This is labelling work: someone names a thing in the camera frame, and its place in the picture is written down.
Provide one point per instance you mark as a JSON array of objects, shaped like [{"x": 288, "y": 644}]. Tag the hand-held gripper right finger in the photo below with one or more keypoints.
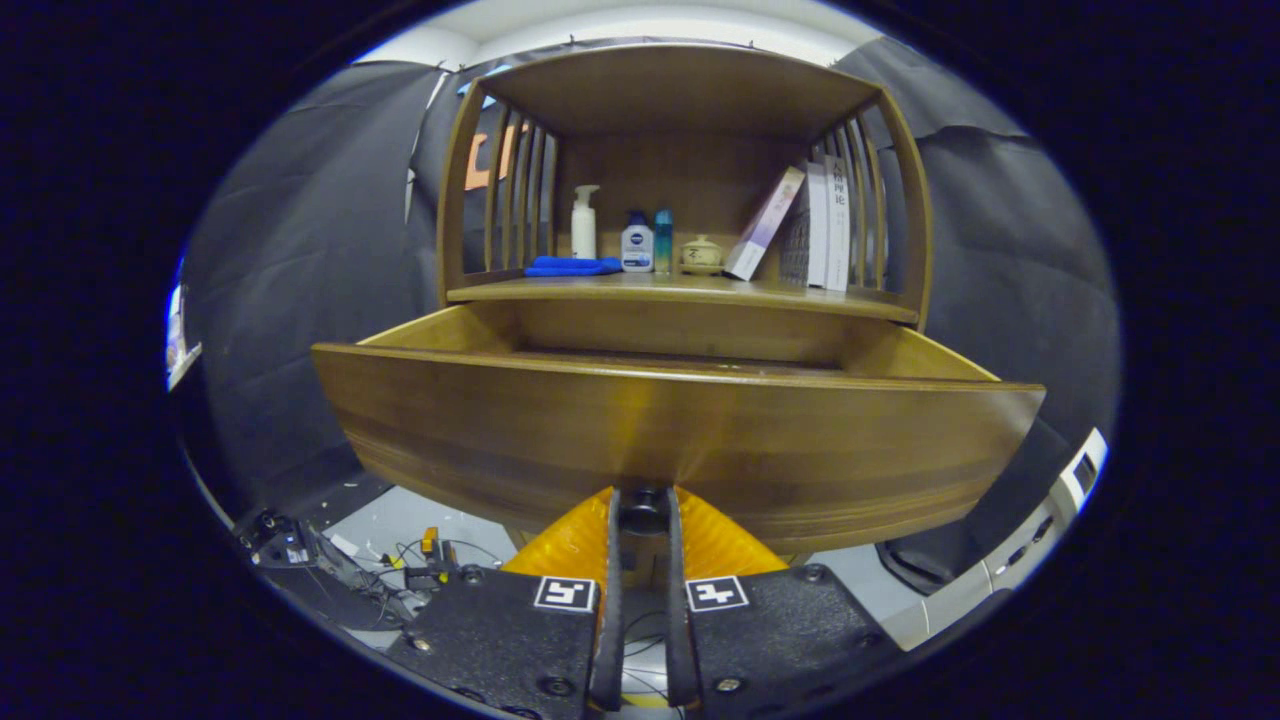
[{"x": 680, "y": 640}]

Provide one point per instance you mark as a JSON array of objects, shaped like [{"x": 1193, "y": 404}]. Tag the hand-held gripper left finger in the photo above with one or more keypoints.
[{"x": 609, "y": 640}]

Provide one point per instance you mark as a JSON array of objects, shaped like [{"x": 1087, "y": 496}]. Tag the wooden drawer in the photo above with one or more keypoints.
[{"x": 500, "y": 430}]

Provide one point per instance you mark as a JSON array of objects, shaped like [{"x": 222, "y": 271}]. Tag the wooden countertop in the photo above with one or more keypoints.
[{"x": 650, "y": 288}]

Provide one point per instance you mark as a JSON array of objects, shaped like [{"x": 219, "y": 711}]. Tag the wooden cabinet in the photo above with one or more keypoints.
[{"x": 680, "y": 90}]

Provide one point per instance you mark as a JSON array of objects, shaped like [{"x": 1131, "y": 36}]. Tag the black floor equipment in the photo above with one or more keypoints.
[{"x": 285, "y": 545}]

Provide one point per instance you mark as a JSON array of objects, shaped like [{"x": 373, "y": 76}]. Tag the blue folded cloth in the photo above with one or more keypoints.
[{"x": 570, "y": 266}]

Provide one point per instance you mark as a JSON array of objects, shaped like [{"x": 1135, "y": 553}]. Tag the cream lidded tea cup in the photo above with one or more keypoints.
[{"x": 702, "y": 256}]

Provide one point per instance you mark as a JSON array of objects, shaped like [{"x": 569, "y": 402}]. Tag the white bottle blue cap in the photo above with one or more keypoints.
[{"x": 637, "y": 248}]

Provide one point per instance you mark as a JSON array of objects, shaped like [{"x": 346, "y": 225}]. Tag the teal slim bottle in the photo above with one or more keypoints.
[{"x": 663, "y": 245}]

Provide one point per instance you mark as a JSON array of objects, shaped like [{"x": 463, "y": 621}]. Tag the white pump bottle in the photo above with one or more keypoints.
[{"x": 584, "y": 235}]

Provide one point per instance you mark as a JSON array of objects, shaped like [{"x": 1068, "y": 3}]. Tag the purple white book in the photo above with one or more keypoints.
[{"x": 765, "y": 225}]

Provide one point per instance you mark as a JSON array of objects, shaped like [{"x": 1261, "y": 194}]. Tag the white book black lettering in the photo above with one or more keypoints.
[{"x": 838, "y": 240}]

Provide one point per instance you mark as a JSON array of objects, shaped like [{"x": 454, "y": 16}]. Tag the white book patterned cover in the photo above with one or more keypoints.
[{"x": 815, "y": 230}]

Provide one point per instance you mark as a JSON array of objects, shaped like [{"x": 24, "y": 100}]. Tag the wall poster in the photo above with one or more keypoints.
[{"x": 178, "y": 340}]

